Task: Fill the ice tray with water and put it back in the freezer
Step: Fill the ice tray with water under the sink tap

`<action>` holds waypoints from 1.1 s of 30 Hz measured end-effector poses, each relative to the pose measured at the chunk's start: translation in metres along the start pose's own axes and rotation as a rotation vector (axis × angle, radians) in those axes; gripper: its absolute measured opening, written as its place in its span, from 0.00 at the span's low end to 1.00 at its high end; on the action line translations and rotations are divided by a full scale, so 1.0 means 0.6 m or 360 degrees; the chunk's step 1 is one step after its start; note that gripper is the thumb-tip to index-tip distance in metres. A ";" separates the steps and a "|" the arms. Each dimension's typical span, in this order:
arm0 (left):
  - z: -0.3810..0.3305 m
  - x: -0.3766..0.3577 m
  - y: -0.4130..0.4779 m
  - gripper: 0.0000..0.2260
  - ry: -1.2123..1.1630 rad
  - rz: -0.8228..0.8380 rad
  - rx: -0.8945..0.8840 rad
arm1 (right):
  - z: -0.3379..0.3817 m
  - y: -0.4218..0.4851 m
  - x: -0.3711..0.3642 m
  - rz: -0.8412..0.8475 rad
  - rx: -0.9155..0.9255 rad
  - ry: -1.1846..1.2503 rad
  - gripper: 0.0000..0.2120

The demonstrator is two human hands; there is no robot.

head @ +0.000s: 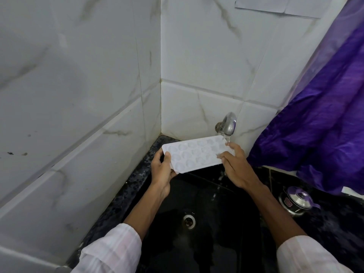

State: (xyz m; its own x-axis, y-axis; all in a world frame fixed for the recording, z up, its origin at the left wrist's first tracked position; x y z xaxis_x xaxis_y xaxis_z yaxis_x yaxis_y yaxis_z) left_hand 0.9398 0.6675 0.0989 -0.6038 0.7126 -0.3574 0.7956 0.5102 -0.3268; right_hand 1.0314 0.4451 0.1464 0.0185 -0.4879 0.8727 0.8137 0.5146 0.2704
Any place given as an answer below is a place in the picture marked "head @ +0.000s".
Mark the person's right hand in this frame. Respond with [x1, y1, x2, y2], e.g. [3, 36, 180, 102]
[217, 142, 263, 190]

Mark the person's left hand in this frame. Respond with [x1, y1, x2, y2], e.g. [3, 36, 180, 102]
[150, 148, 178, 199]

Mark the white plastic ice cube tray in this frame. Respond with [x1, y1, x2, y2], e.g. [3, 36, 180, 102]
[162, 135, 236, 174]

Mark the person's left forearm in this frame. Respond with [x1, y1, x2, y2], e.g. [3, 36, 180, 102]
[71, 183, 171, 273]

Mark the person's right forearm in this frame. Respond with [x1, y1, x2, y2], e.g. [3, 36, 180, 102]
[247, 182, 354, 273]

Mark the steel sink drain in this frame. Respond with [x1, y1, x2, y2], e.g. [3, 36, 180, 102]
[182, 214, 196, 230]

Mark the black sink basin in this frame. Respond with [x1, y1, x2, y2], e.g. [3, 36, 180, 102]
[122, 163, 280, 273]

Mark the steel pot with lid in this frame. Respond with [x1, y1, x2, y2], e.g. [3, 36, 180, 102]
[279, 186, 321, 217]

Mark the purple curtain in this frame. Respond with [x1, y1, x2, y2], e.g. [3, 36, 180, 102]
[247, 0, 364, 196]

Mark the chrome wall tap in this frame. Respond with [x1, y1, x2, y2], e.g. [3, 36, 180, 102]
[215, 112, 238, 137]

